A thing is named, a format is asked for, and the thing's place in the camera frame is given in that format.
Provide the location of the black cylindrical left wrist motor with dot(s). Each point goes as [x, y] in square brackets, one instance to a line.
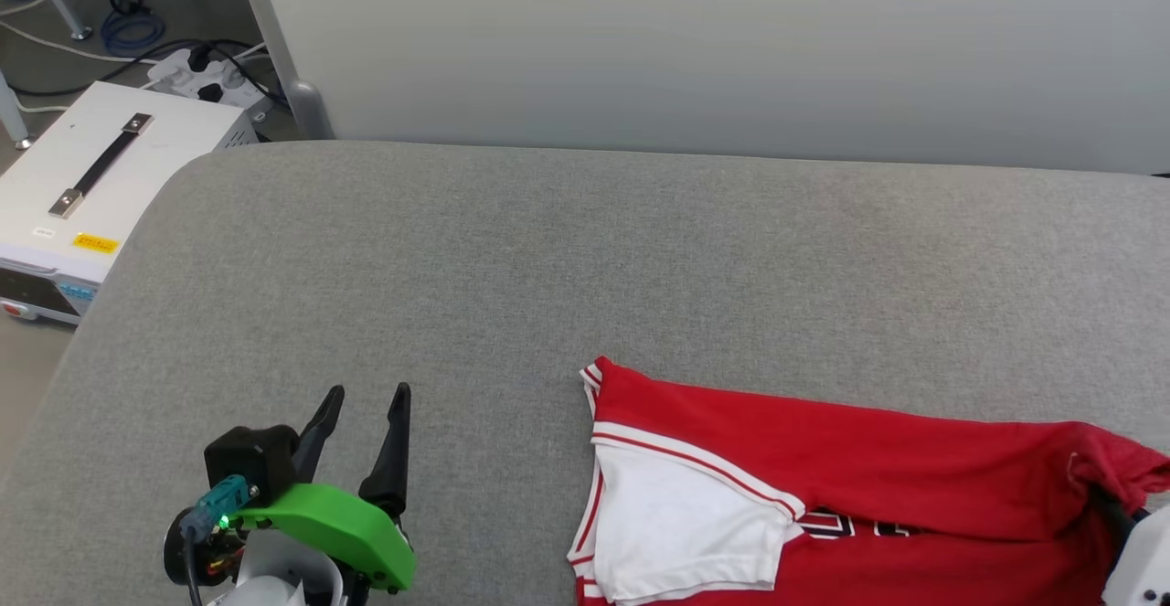
[183, 556]

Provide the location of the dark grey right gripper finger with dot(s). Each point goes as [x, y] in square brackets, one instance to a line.
[1115, 519]

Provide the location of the yellow warning label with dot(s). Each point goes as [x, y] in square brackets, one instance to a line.
[96, 243]

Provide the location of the white partition panel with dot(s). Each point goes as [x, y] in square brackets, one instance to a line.
[731, 39]

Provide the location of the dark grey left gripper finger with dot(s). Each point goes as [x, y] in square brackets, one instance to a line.
[393, 469]
[320, 432]

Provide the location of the black power plug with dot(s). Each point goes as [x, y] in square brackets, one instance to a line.
[210, 92]
[199, 58]

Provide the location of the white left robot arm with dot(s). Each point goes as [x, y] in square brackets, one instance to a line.
[274, 569]

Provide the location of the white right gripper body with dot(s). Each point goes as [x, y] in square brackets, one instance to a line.
[1147, 569]

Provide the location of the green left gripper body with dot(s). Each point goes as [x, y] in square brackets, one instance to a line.
[347, 524]

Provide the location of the white metal equipment box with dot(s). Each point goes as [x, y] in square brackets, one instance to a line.
[164, 149]

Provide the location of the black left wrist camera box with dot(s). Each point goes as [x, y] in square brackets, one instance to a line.
[251, 455]

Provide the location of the white power strip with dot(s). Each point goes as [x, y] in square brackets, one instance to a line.
[178, 78]

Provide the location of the red and white jersey shirt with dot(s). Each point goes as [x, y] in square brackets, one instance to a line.
[823, 460]

